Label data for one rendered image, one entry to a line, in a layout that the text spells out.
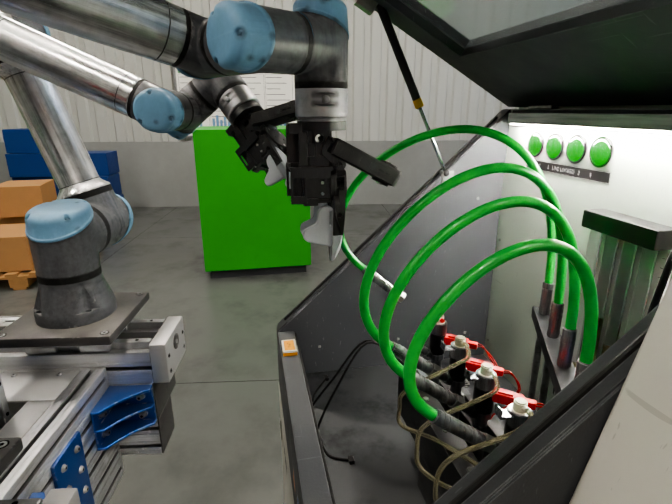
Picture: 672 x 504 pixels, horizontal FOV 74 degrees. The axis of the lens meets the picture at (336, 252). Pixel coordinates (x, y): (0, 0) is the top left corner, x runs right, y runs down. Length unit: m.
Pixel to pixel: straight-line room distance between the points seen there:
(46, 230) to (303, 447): 0.61
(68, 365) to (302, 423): 0.52
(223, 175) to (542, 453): 3.62
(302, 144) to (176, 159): 6.78
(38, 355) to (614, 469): 0.98
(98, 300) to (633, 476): 0.91
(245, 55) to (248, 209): 3.44
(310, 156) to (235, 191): 3.29
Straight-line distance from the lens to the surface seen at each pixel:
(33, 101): 1.14
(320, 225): 0.67
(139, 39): 0.65
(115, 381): 1.07
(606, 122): 0.84
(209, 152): 3.91
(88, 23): 0.63
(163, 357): 1.01
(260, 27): 0.57
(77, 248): 1.00
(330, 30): 0.64
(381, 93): 7.23
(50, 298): 1.04
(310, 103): 0.64
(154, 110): 0.87
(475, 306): 1.20
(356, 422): 0.99
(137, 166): 7.60
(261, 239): 4.04
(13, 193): 5.06
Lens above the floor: 1.45
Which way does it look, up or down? 18 degrees down
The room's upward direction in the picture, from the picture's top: straight up
